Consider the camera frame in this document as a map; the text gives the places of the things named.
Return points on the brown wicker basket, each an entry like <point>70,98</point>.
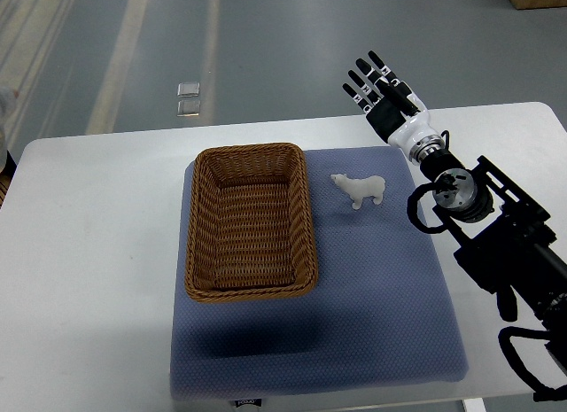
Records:
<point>250,233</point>

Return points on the white bear figurine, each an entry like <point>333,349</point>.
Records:
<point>359,189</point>

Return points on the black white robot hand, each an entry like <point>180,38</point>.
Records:
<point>392,109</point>

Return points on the upper metal floor plate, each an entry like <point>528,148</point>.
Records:
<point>188,89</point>

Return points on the lower metal floor plate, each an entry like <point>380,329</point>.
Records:
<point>188,108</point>

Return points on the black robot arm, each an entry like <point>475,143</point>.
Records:
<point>504,247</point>

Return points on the metal floor plate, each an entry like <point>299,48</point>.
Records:
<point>188,108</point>
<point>188,89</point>

